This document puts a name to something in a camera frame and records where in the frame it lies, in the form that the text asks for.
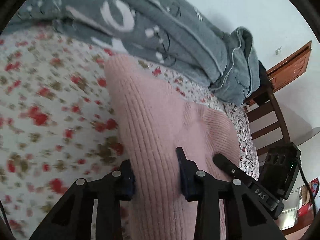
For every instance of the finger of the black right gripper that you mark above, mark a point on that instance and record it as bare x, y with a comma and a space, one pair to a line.
230, 169

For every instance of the white wall switch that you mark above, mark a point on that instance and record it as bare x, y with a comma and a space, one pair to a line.
278, 51

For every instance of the brown wooden bed frame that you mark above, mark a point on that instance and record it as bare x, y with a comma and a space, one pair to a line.
266, 121

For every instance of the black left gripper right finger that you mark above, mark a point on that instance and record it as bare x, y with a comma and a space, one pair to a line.
245, 217

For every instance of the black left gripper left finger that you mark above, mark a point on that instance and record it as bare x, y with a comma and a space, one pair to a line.
71, 216

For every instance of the brown wooden door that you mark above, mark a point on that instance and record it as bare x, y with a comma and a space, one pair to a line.
290, 68

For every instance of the grey floral quilt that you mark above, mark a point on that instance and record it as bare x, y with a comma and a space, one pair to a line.
172, 33

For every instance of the black garment on bedframe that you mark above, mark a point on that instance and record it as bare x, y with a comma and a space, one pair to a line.
265, 83

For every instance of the floral bed sheet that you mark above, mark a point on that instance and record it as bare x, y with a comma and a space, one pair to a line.
57, 123

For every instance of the pink knit sweater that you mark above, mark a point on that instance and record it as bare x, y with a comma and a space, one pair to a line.
153, 121

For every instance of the red cloth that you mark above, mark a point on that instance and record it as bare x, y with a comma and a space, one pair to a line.
305, 203

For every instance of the black camera box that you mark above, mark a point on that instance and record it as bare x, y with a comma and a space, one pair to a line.
280, 170

